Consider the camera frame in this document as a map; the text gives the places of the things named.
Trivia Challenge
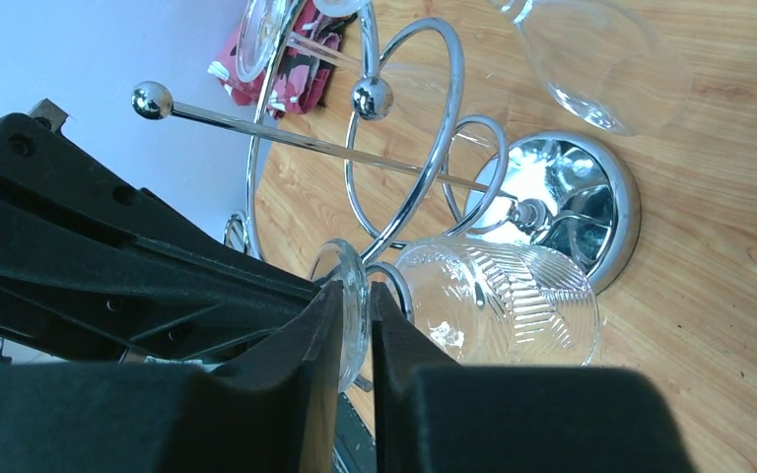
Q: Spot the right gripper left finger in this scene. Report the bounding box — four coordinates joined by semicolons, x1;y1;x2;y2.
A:
0;283;343;472

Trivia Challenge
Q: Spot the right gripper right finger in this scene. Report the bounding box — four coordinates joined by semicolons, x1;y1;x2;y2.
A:
370;283;695;472

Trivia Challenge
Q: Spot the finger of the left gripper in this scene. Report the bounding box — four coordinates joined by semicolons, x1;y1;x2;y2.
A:
0;113;318;361

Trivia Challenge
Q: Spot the chrome wine glass rack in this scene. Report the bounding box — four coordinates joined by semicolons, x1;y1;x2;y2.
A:
132;1;641;291

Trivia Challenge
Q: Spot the pink camouflage cloth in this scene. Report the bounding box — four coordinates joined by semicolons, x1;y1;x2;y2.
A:
207;1;355;118

